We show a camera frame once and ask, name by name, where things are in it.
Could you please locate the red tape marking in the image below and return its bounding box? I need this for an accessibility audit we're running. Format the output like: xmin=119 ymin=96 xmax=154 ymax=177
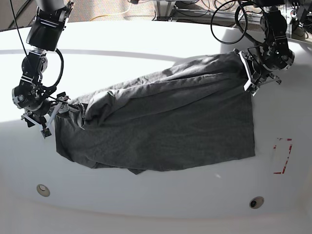
xmin=272 ymin=138 xmax=293 ymax=175

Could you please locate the right table grommet hole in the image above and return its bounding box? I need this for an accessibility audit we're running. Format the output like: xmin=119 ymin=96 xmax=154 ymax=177
xmin=249 ymin=196 xmax=264 ymax=209

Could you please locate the left table grommet hole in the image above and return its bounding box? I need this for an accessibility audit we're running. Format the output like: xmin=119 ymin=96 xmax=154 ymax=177
xmin=36 ymin=184 xmax=50 ymax=197

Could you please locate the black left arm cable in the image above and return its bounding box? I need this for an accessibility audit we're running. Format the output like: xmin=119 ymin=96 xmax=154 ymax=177
xmin=211 ymin=0 xmax=266 ymax=49

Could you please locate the aluminium frame post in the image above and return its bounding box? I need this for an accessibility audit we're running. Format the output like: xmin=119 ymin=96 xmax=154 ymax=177
xmin=152 ymin=0 xmax=176 ymax=21

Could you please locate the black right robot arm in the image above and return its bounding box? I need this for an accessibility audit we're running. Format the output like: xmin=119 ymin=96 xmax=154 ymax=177
xmin=12 ymin=0 xmax=74 ymax=137

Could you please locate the table grommet hole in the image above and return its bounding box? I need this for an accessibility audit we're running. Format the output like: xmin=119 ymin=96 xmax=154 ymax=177
xmin=36 ymin=184 xmax=50 ymax=197
xmin=249 ymin=196 xmax=264 ymax=209

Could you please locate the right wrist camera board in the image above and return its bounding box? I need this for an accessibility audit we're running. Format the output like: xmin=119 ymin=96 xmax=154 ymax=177
xmin=41 ymin=128 xmax=52 ymax=138

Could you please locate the black floor cables left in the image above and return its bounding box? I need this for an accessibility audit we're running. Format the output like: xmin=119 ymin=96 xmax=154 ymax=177
xmin=8 ymin=0 xmax=37 ymax=29

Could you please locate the grey t-shirt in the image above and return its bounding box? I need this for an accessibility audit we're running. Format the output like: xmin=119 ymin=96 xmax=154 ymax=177
xmin=55 ymin=52 xmax=255 ymax=174

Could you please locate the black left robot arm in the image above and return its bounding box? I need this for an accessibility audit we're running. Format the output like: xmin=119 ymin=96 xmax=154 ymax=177
xmin=234 ymin=0 xmax=295 ymax=96

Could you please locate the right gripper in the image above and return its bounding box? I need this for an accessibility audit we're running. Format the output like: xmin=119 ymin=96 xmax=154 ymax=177
xmin=21 ymin=92 xmax=69 ymax=131

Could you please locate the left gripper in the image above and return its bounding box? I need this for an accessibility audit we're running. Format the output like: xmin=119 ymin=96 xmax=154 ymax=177
xmin=234 ymin=49 xmax=282 ymax=97

